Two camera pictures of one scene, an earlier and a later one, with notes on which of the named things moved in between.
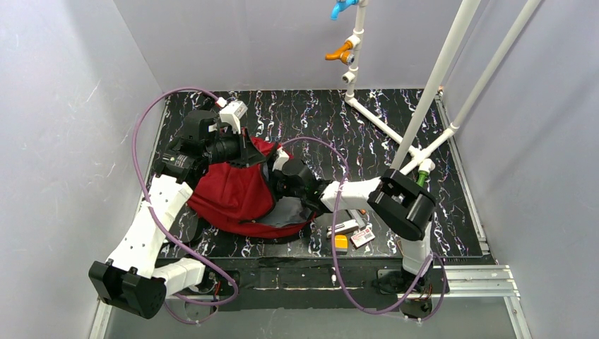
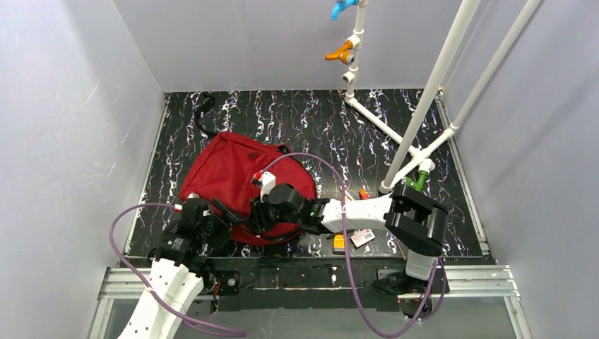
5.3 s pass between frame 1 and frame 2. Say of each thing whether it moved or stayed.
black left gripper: moved
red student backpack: stayed
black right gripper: moved
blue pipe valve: stayed
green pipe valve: stayed
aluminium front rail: stayed
